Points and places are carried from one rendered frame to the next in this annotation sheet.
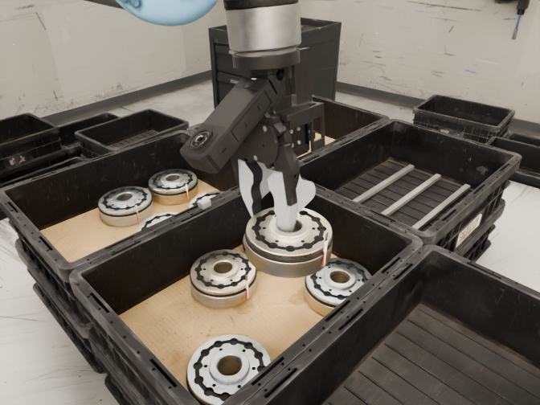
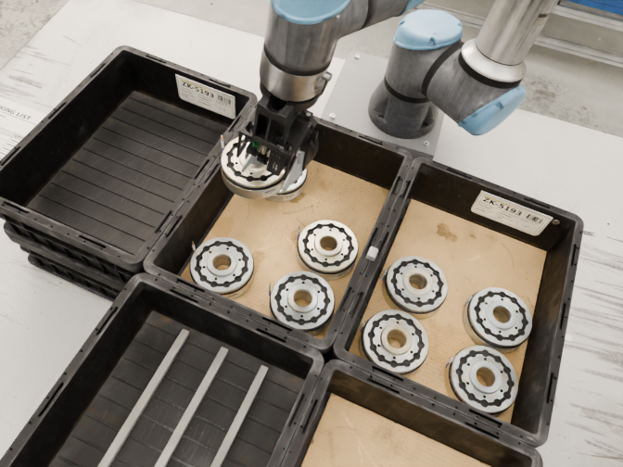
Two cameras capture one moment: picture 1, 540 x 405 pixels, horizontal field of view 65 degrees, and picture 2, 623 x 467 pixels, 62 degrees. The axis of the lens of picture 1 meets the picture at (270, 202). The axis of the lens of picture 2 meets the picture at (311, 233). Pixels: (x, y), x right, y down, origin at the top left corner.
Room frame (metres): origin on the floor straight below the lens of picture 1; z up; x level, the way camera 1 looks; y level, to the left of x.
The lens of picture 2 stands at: (0.89, -0.18, 1.61)
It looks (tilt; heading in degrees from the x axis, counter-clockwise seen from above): 58 degrees down; 151
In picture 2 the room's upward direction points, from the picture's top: 9 degrees clockwise
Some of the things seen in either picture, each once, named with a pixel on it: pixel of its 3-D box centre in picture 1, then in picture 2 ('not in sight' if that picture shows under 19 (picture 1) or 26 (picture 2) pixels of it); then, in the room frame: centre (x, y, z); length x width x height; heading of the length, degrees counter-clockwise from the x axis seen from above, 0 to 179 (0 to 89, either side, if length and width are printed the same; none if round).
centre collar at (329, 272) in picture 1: (339, 278); (222, 262); (0.48, -0.10, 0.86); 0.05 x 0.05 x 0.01
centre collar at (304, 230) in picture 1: (288, 227); (255, 157); (0.41, -0.02, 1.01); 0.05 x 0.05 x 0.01
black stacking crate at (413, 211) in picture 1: (401, 191); (158, 458); (0.74, -0.26, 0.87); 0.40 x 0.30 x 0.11; 135
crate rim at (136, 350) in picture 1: (255, 263); (289, 209); (0.45, 0.02, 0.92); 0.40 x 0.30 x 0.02; 135
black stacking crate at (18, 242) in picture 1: (145, 210); (457, 296); (0.67, 0.23, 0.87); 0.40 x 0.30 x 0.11; 135
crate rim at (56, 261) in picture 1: (141, 186); (467, 282); (0.67, 0.23, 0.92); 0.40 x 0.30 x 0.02; 135
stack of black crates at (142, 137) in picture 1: (141, 172); not in sight; (1.76, 0.60, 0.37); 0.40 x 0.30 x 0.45; 141
